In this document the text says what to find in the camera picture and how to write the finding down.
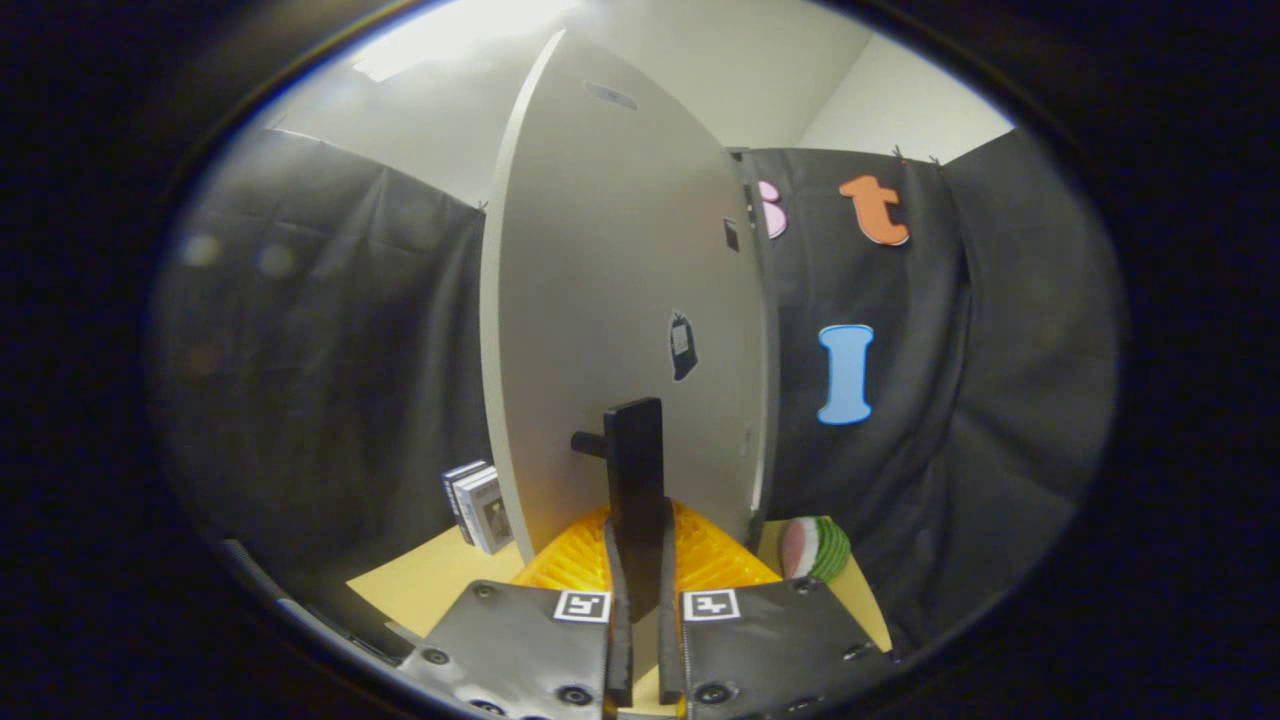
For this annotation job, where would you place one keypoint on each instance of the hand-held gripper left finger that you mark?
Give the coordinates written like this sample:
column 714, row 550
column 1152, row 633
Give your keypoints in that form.
column 520, row 650

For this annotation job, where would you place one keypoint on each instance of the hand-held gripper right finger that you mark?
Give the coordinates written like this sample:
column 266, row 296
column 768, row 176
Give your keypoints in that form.
column 770, row 645

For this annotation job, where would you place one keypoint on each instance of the grey shoe cabinet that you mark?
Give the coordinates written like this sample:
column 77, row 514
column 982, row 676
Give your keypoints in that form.
column 772, row 350

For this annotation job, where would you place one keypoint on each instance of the white shoe cabinet door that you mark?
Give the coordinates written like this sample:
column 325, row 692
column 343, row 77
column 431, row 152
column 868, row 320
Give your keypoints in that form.
column 600, row 250

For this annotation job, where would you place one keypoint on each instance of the watermelon slice toy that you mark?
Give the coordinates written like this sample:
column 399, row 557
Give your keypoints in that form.
column 825, row 550

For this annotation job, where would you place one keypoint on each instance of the grey cover book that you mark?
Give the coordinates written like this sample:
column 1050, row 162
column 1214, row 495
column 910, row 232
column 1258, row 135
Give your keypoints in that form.
column 492, row 515

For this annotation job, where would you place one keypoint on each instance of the blue spine book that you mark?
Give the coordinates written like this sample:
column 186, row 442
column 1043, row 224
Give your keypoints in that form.
column 455, row 490

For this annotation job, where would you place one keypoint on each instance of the black backdrop cloth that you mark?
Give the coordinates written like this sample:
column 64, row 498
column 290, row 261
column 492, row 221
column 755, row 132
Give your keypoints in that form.
column 300, row 350

